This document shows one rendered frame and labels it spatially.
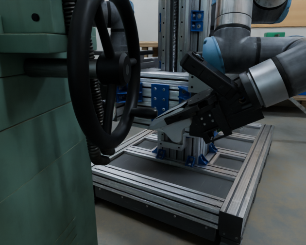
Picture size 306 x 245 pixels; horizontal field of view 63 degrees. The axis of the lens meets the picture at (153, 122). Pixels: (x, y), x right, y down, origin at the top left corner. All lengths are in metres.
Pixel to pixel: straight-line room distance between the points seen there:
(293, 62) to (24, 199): 0.54
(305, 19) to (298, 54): 3.43
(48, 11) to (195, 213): 0.92
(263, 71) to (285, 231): 1.09
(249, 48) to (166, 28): 0.74
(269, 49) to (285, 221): 1.10
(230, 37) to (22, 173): 0.49
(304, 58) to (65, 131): 0.53
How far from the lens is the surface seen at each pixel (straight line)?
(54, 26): 0.46
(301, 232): 1.47
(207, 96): 0.45
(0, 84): 0.50
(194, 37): 1.25
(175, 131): 0.49
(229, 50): 0.53
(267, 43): 0.55
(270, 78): 0.44
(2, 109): 0.50
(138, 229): 1.31
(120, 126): 0.51
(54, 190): 0.66
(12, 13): 0.50
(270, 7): 1.00
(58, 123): 0.64
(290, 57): 0.46
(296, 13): 3.86
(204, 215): 1.11
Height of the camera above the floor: 0.86
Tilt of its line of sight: 18 degrees down
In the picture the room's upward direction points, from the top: straight up
